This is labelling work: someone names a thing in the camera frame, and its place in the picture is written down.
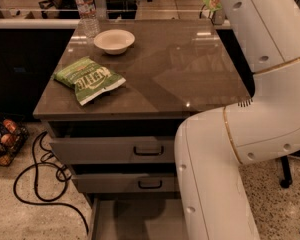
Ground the grey drawer cabinet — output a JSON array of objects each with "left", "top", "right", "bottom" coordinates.
[{"left": 32, "top": 18, "right": 256, "bottom": 240}]

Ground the white bowl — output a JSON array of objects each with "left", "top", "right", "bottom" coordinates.
[{"left": 94, "top": 29, "right": 135, "bottom": 55}]

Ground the metal railing post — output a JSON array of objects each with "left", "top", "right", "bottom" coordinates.
[
  {"left": 94, "top": 0, "right": 107, "bottom": 20},
  {"left": 212, "top": 9, "right": 226, "bottom": 25}
]

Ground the bottom grey drawer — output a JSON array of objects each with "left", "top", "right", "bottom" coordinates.
[{"left": 87, "top": 193, "right": 189, "bottom": 240}]

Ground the metal railing post left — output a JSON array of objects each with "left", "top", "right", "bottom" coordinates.
[{"left": 94, "top": 0, "right": 107, "bottom": 20}]

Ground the green kettle chip bag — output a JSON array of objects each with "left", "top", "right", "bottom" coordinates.
[{"left": 53, "top": 57, "right": 126, "bottom": 106}]

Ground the black rolling stand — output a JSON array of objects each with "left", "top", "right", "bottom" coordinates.
[{"left": 280, "top": 150, "right": 300, "bottom": 189}]

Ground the black wire basket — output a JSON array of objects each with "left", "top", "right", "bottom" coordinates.
[{"left": 0, "top": 118, "right": 29, "bottom": 166}]

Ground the middle grey drawer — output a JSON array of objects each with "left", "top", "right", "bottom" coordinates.
[{"left": 72, "top": 163, "right": 178, "bottom": 194}]

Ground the top grey drawer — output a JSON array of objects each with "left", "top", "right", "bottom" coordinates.
[{"left": 51, "top": 119, "right": 182, "bottom": 164}]

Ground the grey drawer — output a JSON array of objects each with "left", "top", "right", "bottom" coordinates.
[
  {"left": 51, "top": 119, "right": 182, "bottom": 164},
  {"left": 87, "top": 193, "right": 189, "bottom": 240},
  {"left": 72, "top": 163, "right": 178, "bottom": 194}
]

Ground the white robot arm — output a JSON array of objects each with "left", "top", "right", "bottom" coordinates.
[{"left": 175, "top": 0, "right": 300, "bottom": 240}]

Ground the clear plastic water bottle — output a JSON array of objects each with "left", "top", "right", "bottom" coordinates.
[{"left": 75, "top": 0, "right": 100, "bottom": 38}]

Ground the metal railing post right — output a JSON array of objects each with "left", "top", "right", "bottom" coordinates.
[{"left": 212, "top": 9, "right": 226, "bottom": 25}]

